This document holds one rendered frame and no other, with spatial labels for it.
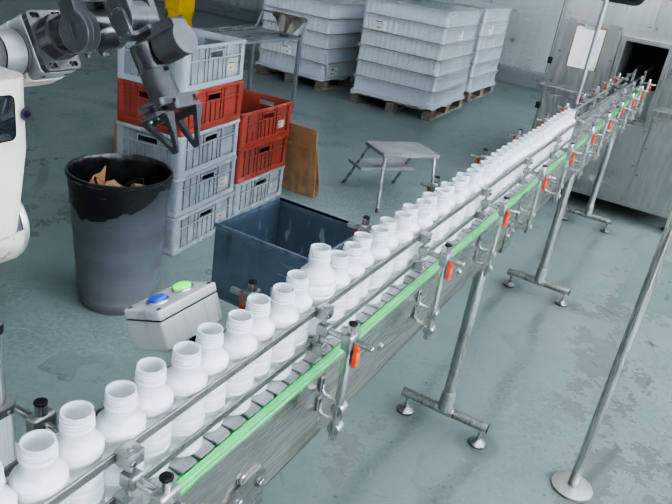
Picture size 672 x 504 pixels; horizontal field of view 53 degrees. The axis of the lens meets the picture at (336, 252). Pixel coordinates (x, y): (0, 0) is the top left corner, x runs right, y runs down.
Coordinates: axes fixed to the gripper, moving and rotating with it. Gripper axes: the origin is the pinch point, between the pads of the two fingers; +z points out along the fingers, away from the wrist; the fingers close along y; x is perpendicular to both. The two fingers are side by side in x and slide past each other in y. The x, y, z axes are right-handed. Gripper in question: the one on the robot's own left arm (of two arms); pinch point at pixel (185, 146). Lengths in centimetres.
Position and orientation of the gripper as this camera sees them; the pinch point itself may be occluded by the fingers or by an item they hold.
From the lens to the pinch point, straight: 132.5
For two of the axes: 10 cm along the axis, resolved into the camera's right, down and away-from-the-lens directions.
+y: 4.4, -3.3, 8.4
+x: -8.3, 2.1, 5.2
